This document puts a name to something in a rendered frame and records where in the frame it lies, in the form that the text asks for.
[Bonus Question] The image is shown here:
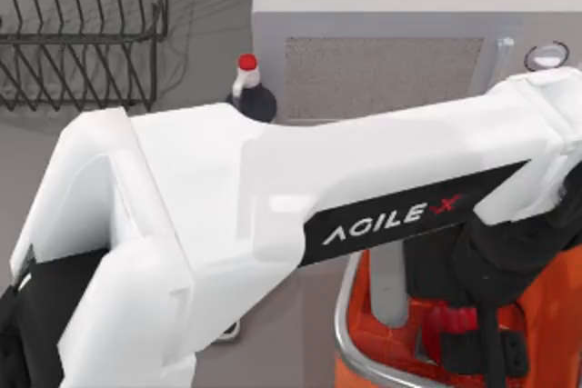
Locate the red ribbed object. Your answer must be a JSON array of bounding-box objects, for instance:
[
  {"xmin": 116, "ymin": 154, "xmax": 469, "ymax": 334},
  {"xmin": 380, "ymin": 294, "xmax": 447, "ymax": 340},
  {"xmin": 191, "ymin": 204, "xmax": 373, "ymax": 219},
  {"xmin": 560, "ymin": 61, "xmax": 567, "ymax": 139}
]
[{"xmin": 423, "ymin": 303, "xmax": 479, "ymax": 339}]

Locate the orange basket with metal rim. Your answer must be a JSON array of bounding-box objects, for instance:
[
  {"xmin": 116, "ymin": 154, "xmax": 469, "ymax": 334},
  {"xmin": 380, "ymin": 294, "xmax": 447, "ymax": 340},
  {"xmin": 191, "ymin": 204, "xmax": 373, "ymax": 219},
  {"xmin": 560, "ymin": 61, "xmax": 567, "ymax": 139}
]
[{"xmin": 334, "ymin": 246, "xmax": 582, "ymax": 388}]

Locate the pale grey rounded box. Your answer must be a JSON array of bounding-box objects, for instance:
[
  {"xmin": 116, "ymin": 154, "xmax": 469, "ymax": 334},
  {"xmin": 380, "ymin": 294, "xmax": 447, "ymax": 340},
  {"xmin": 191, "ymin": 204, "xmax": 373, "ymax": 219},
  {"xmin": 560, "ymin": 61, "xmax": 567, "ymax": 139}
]
[{"xmin": 370, "ymin": 242, "xmax": 409, "ymax": 326}]

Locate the microwave door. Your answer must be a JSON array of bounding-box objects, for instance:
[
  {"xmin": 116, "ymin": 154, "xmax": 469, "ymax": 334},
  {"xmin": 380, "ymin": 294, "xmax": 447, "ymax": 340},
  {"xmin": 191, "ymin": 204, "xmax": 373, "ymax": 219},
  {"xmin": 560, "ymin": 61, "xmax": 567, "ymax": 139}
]
[{"xmin": 284, "ymin": 35, "xmax": 485, "ymax": 123}]

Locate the microwave knob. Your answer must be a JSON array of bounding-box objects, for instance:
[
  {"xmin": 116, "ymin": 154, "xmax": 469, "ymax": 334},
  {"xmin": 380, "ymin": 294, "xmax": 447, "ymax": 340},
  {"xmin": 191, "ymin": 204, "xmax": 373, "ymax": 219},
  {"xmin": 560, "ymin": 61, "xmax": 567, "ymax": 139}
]
[{"xmin": 524, "ymin": 41, "xmax": 570, "ymax": 73}]

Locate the black bottle with red cap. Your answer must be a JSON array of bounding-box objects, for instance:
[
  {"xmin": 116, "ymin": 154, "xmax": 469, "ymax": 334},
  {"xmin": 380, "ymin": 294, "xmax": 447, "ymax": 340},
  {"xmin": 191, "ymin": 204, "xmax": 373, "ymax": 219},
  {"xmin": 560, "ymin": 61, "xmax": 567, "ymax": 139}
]
[{"xmin": 226, "ymin": 52, "xmax": 278, "ymax": 124}]

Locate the microwave door handle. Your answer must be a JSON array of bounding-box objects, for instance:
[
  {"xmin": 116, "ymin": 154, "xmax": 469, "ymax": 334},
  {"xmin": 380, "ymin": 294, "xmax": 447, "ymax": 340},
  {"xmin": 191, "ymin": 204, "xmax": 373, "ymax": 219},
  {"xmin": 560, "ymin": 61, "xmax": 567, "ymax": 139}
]
[{"xmin": 492, "ymin": 35, "xmax": 516, "ymax": 85}]

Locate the dark wire dish rack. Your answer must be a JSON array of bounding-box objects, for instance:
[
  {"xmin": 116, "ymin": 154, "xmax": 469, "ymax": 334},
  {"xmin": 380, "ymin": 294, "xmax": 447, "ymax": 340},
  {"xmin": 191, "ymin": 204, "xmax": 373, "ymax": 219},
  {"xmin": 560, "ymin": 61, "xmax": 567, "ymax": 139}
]
[{"xmin": 0, "ymin": 0, "xmax": 174, "ymax": 114}]

